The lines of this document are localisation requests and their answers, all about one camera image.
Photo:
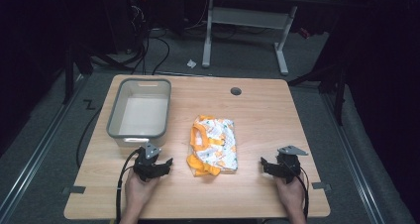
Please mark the orange and white garment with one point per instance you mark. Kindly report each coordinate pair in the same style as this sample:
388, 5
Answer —
216, 144

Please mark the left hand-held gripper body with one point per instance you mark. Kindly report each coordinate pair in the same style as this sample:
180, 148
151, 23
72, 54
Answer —
147, 166

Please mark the person's right hand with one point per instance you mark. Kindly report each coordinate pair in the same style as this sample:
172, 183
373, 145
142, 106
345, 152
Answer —
292, 194

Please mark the grey plastic bin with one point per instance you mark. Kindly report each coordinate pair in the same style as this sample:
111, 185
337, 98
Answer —
142, 116

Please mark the grey tape strip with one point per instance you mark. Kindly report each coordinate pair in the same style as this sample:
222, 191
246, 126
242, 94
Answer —
74, 190

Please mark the white paper scrap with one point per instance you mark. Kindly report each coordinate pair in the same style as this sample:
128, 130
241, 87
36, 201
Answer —
191, 63

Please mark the white metal frame desk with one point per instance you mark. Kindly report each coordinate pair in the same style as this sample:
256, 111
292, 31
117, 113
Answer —
251, 17

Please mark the small red object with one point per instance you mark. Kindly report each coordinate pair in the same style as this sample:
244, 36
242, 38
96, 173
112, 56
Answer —
304, 32

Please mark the black metal stand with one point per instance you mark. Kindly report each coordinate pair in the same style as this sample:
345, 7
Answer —
68, 72
338, 91

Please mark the metal floor rail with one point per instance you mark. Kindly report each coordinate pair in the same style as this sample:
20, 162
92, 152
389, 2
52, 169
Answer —
36, 151
355, 158

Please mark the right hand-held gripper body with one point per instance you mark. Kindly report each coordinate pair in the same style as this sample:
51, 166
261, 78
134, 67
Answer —
290, 166

